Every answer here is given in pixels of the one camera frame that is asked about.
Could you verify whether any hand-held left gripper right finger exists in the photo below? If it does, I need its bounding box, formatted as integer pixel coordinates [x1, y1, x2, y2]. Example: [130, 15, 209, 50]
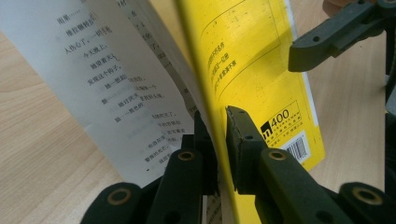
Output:
[225, 105, 356, 224]

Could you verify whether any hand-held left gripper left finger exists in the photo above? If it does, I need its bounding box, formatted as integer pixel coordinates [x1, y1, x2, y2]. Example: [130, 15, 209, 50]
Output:
[146, 110, 219, 224]

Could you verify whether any yellow book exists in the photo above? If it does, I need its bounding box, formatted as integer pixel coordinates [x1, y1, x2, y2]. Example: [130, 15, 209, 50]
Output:
[0, 0, 327, 224]

